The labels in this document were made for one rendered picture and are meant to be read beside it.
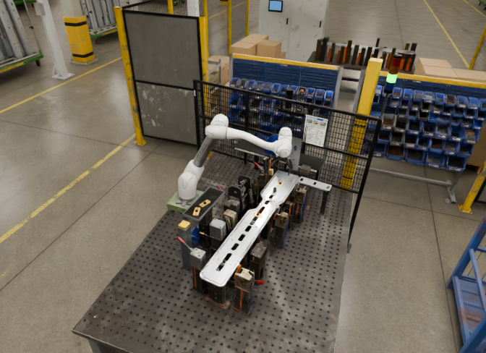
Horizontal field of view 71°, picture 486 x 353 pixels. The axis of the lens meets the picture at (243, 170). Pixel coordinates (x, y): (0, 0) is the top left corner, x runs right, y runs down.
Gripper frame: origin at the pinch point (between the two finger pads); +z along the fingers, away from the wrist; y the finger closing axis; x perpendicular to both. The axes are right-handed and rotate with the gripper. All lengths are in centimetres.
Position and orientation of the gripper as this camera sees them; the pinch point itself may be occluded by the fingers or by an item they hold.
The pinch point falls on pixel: (281, 171)
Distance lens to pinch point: 297.3
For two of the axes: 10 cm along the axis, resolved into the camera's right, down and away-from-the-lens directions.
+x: 4.6, -5.0, 7.4
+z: -0.2, 8.2, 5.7
